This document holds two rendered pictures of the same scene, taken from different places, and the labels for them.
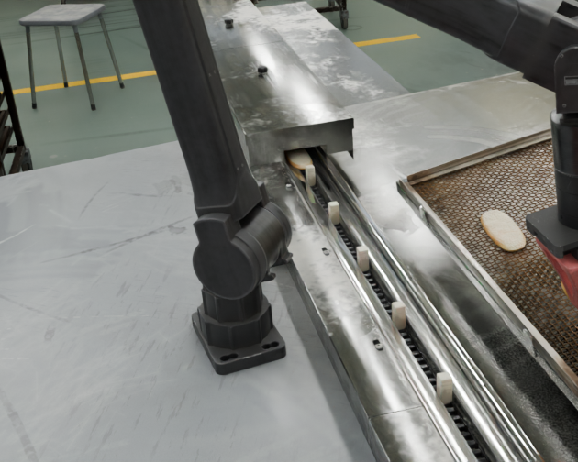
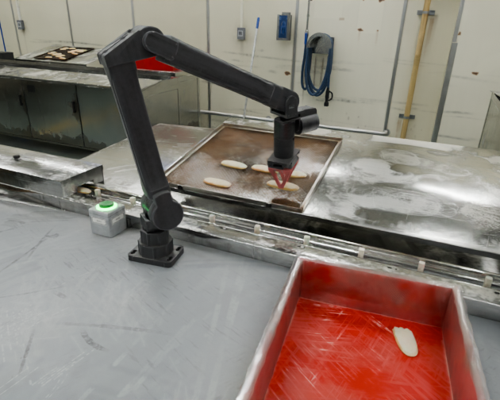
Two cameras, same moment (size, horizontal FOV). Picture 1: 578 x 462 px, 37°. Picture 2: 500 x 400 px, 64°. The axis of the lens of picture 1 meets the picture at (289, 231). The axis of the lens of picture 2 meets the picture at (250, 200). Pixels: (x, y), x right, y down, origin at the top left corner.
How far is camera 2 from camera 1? 70 cm
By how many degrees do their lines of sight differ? 50
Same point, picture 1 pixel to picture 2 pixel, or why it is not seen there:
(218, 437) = (203, 282)
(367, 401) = (246, 242)
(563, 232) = (284, 160)
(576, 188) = (287, 144)
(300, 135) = (82, 177)
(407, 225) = not seen: hidden behind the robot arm
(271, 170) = (78, 196)
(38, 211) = not seen: outside the picture
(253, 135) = (63, 181)
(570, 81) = (290, 107)
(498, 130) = not seen: hidden behind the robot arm
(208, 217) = (161, 193)
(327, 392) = (215, 253)
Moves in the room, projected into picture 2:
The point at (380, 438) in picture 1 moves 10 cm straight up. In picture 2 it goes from (265, 248) to (267, 211)
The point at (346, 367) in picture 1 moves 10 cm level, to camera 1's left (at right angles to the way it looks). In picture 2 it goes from (225, 237) to (199, 254)
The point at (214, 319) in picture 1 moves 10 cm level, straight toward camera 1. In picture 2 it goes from (155, 245) to (189, 256)
